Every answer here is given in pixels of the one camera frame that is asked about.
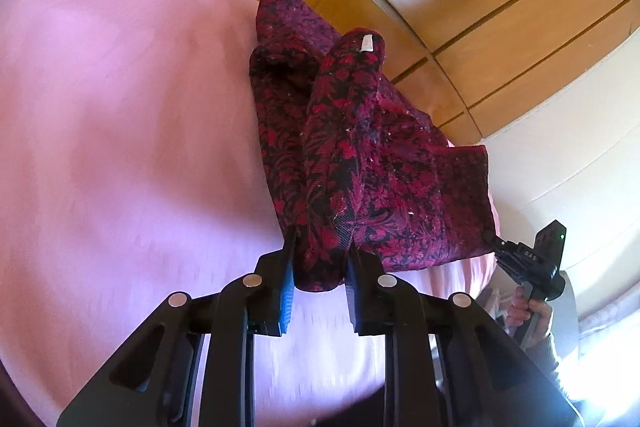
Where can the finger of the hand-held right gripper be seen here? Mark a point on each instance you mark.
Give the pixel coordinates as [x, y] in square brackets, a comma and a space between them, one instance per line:
[495, 244]

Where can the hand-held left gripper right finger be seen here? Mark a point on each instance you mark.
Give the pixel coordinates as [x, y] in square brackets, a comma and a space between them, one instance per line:
[354, 302]

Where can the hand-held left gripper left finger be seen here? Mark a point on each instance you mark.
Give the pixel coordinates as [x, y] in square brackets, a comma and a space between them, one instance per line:
[287, 302]

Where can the dark red patterned sweater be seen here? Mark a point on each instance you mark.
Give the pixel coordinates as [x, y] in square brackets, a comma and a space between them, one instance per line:
[380, 147]

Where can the person's right forearm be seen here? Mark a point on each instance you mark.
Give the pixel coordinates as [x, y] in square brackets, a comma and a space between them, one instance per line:
[542, 354]

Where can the person's right hand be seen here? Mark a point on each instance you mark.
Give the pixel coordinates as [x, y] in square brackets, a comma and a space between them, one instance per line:
[542, 314]

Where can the pink blanket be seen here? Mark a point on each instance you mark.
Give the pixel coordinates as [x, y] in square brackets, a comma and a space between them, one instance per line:
[130, 117]

